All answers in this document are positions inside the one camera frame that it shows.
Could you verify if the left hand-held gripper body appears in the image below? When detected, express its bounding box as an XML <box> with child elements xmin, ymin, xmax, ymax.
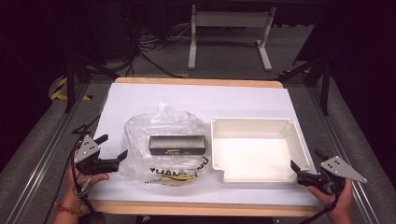
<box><xmin>73</xmin><ymin>134</ymin><xmax>121</xmax><ymax>175</ymax></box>

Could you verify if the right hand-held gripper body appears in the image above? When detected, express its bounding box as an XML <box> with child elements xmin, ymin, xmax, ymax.
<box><xmin>296</xmin><ymin>155</ymin><xmax>369</xmax><ymax>196</ymax></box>

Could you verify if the clear plastic bag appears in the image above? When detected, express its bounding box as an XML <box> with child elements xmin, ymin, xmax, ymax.
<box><xmin>120</xmin><ymin>100</ymin><xmax>213</xmax><ymax>189</ymax></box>

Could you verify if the white plastic container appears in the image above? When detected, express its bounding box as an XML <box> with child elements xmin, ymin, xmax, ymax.
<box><xmin>209</xmin><ymin>116</ymin><xmax>313</xmax><ymax>184</ymax></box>

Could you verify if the black rectangular box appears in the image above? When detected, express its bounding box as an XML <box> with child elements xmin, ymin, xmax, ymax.
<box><xmin>148</xmin><ymin>133</ymin><xmax>207</xmax><ymax>157</ymax></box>

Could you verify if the person's left hand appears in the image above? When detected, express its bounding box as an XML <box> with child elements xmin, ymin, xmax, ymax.
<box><xmin>66</xmin><ymin>148</ymin><xmax>110</xmax><ymax>207</ymax></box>

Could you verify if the person's right hand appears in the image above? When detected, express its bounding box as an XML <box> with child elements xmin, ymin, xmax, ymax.
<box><xmin>305</xmin><ymin>178</ymin><xmax>355</xmax><ymax>219</ymax></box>

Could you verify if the black rounded object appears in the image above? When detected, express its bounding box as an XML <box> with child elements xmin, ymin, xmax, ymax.
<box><xmin>78</xmin><ymin>211</ymin><xmax>106</xmax><ymax>224</ymax></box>

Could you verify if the black tripod stand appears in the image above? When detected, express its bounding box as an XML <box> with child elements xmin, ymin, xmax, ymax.
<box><xmin>279</xmin><ymin>57</ymin><xmax>332</xmax><ymax>117</ymax></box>
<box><xmin>63</xmin><ymin>50</ymin><xmax>121</xmax><ymax>114</ymax></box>

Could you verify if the yellow black hazard tape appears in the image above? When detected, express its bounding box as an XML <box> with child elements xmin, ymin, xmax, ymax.
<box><xmin>49</xmin><ymin>77</ymin><xmax>93</xmax><ymax>102</ymax></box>

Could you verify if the white paper sheet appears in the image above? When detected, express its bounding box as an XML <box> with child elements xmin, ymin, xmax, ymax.
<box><xmin>88</xmin><ymin>81</ymin><xmax>322</xmax><ymax>207</ymax></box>

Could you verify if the black curtain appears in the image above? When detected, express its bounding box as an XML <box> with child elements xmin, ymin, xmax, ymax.
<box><xmin>292</xmin><ymin>0</ymin><xmax>396</xmax><ymax>188</ymax></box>

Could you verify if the white metal stand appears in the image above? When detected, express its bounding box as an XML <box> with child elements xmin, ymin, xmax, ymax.
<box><xmin>187</xmin><ymin>4</ymin><xmax>277</xmax><ymax>72</ymax></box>

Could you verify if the aluminium rail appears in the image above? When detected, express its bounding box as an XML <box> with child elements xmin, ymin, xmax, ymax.
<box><xmin>5</xmin><ymin>83</ymin><xmax>92</xmax><ymax>224</ymax></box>
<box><xmin>305</xmin><ymin>86</ymin><xmax>380</xmax><ymax>224</ymax></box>

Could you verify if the right hand-held gripper cable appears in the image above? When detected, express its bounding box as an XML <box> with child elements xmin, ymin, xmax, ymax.
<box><xmin>298</xmin><ymin>189</ymin><xmax>341</xmax><ymax>224</ymax></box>

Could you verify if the red bracelet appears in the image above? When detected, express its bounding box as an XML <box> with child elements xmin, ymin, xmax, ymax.
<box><xmin>53</xmin><ymin>202</ymin><xmax>82</xmax><ymax>216</ymax></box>

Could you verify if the bundle of floor cables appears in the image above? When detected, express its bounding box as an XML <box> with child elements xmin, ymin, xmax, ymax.
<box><xmin>123</xmin><ymin>22</ymin><xmax>192</xmax><ymax>79</ymax></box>

